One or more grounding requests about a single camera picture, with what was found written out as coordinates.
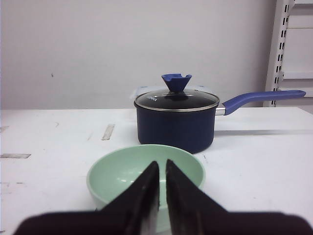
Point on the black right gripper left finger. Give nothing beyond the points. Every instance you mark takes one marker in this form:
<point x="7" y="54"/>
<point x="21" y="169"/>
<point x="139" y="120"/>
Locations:
<point x="134" y="211"/>

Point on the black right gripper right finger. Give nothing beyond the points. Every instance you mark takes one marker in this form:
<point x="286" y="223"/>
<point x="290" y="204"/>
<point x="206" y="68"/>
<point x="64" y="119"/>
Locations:
<point x="191" y="211"/>

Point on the light green bowl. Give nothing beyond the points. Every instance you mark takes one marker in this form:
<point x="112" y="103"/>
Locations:
<point x="115" y="172"/>

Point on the dark blue saucepan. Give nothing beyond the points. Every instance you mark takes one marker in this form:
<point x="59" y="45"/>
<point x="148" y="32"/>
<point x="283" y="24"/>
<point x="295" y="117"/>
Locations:
<point x="194" y="131"/>

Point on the glass pot lid blue knob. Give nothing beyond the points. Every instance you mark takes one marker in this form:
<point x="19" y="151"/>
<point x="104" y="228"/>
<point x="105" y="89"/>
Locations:
<point x="176" y="98"/>

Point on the white slotted shelf rack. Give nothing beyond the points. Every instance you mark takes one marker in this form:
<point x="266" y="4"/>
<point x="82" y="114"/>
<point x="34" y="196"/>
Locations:
<point x="290" y="64"/>

